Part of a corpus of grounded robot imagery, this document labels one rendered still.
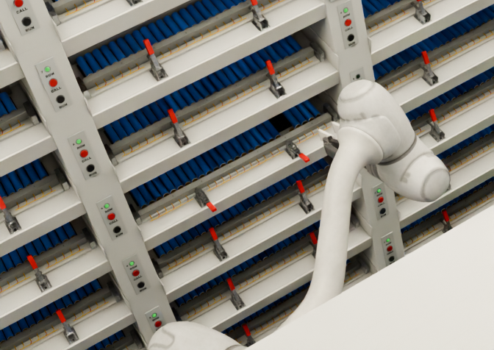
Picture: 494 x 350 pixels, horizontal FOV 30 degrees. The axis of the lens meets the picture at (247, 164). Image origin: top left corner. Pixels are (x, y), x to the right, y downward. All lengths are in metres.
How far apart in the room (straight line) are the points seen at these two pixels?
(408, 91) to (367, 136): 0.73
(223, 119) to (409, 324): 1.44
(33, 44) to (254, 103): 0.59
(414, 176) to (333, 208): 0.19
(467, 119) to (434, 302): 1.87
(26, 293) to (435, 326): 1.55
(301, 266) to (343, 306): 1.76
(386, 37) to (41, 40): 0.90
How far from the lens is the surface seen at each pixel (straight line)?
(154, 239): 2.27
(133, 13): 1.97
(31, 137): 2.04
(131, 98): 2.05
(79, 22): 1.97
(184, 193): 2.29
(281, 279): 2.59
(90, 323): 2.39
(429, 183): 1.85
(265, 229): 2.46
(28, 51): 1.93
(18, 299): 2.26
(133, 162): 2.17
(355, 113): 1.78
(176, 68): 2.08
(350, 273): 2.81
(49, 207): 2.15
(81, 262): 2.27
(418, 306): 0.84
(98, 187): 2.13
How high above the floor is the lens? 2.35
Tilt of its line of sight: 38 degrees down
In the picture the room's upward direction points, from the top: 16 degrees counter-clockwise
